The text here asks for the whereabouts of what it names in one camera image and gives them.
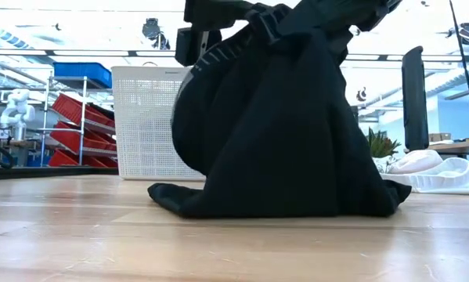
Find black garment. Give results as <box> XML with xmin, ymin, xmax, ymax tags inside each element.
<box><xmin>147</xmin><ymin>0</ymin><xmax>413</xmax><ymax>219</ymax></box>

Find black aluminium table frame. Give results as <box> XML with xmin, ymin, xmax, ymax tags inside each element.
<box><xmin>0</xmin><ymin>166</ymin><xmax>120</xmax><ymax>181</ymax></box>

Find cardboard box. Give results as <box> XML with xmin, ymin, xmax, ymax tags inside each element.
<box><xmin>428</xmin><ymin>132</ymin><xmax>453</xmax><ymax>143</ymax></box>

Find metal shelf rack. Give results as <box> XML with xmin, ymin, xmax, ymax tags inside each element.
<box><xmin>36</xmin><ymin>74</ymin><xmax>120</xmax><ymax>168</ymax></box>

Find ceiling light track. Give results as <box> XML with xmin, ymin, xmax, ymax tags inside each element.
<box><xmin>0</xmin><ymin>49</ymin><xmax>469</xmax><ymax>63</ymax></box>

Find pale pink garment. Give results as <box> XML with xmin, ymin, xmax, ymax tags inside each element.
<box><xmin>388</xmin><ymin>149</ymin><xmax>445</xmax><ymax>175</ymax></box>

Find wooden workbench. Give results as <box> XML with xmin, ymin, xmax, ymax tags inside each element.
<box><xmin>404</xmin><ymin>139</ymin><xmax>469</xmax><ymax>156</ymax></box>

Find white perforated laundry basket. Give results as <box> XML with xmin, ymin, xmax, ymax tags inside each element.
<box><xmin>111</xmin><ymin>65</ymin><xmax>207</xmax><ymax>181</ymax></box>

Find plain white garment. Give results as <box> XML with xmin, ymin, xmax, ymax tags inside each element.
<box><xmin>381</xmin><ymin>156</ymin><xmax>469</xmax><ymax>196</ymax></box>

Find blue plastic bin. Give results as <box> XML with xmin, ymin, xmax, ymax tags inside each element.
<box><xmin>52</xmin><ymin>61</ymin><xmax>113</xmax><ymax>89</ymax></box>

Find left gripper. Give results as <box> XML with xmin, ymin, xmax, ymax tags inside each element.
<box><xmin>175</xmin><ymin>0</ymin><xmax>258</xmax><ymax>67</ymax></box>

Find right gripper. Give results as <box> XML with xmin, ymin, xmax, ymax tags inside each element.
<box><xmin>351</xmin><ymin>0</ymin><xmax>403</xmax><ymax>32</ymax></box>

